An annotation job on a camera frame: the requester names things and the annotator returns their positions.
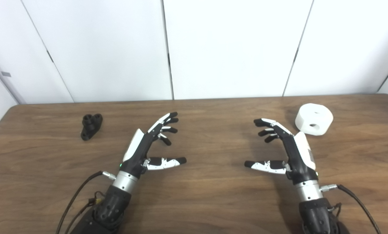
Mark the black flanged holder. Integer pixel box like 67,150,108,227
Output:
81,113,103,141

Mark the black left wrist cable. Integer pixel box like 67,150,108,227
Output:
56,171,117,234

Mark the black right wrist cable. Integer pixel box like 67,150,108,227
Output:
321,184,381,234

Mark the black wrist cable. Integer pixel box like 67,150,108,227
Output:
56,171,117,234
321,184,381,234

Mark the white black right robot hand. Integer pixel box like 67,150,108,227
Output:
245,118,318,185

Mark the round white cylinder piece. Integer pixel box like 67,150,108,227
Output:
295,103,334,136

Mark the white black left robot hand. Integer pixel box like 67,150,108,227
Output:
120,112,187,178

